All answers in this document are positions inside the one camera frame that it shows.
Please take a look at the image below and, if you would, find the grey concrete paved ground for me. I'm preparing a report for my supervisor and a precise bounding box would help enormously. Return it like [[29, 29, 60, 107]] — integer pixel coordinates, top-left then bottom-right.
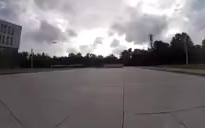
[[0, 66, 205, 128]]

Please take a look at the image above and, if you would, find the tall thin tower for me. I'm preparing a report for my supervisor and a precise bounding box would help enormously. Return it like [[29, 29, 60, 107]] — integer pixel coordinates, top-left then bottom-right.
[[149, 33, 154, 50]]

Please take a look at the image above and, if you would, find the row of dark trees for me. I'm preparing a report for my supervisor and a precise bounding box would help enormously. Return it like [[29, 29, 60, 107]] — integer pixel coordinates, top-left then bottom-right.
[[18, 31, 205, 69]]

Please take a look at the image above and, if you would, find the pole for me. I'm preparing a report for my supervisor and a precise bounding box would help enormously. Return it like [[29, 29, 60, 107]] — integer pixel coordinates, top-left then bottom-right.
[[30, 48, 34, 69]]

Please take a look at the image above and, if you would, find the grass strip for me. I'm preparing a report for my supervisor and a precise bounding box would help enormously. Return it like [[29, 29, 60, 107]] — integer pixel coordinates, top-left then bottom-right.
[[142, 63, 205, 79]]

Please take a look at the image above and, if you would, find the pale multi-storey building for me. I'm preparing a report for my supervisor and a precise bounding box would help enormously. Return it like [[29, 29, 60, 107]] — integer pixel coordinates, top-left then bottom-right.
[[0, 16, 23, 70]]

